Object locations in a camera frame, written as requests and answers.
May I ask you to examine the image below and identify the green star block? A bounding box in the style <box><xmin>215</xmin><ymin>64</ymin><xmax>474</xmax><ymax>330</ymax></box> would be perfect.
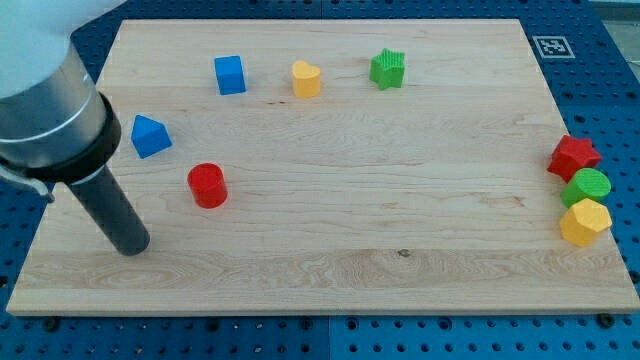
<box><xmin>369</xmin><ymin>48</ymin><xmax>405</xmax><ymax>90</ymax></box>

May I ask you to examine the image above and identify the blue pentagon house block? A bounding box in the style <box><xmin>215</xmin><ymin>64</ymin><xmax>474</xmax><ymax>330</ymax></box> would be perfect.
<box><xmin>130</xmin><ymin>115</ymin><xmax>172</xmax><ymax>159</ymax></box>

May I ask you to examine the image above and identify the red star block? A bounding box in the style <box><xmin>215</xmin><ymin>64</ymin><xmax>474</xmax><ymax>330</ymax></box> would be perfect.
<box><xmin>547</xmin><ymin>135</ymin><xmax>602</xmax><ymax>183</ymax></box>

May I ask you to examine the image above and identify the blue cube block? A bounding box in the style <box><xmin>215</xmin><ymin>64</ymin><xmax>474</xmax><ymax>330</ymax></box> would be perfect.
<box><xmin>214</xmin><ymin>55</ymin><xmax>246</xmax><ymax>95</ymax></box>

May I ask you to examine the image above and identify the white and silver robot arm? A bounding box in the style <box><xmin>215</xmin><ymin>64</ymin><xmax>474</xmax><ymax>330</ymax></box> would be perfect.
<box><xmin>1</xmin><ymin>0</ymin><xmax>150</xmax><ymax>256</ymax></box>

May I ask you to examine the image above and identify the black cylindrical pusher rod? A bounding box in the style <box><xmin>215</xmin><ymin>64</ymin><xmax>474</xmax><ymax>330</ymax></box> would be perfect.
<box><xmin>67</xmin><ymin>166</ymin><xmax>150</xmax><ymax>256</ymax></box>

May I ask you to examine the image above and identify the green cylinder block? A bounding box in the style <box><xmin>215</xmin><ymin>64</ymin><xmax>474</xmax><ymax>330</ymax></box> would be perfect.
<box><xmin>561</xmin><ymin>168</ymin><xmax>612</xmax><ymax>208</ymax></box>

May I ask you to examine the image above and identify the light wooden board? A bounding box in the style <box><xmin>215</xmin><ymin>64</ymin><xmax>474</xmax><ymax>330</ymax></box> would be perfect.
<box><xmin>7</xmin><ymin>19</ymin><xmax>639</xmax><ymax>317</ymax></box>

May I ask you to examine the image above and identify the yellow hexagon block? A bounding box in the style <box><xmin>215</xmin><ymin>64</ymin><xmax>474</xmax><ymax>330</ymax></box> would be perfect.
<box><xmin>559</xmin><ymin>198</ymin><xmax>612</xmax><ymax>247</ymax></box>

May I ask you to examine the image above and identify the grey cable at arm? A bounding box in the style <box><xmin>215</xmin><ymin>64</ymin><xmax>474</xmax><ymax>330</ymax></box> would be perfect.
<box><xmin>0</xmin><ymin>163</ymin><xmax>56</xmax><ymax>204</ymax></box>

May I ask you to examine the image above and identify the red cylinder block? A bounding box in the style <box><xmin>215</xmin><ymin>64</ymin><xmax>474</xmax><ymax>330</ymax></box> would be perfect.
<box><xmin>187</xmin><ymin>163</ymin><xmax>228</xmax><ymax>209</ymax></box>

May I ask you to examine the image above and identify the yellow heart block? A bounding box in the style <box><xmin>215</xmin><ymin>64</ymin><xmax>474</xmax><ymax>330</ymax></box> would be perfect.
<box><xmin>292</xmin><ymin>60</ymin><xmax>321</xmax><ymax>98</ymax></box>

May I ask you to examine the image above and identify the white fiducial marker tag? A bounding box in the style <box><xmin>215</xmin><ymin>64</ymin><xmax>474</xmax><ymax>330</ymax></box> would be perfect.
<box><xmin>532</xmin><ymin>35</ymin><xmax>575</xmax><ymax>59</ymax></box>

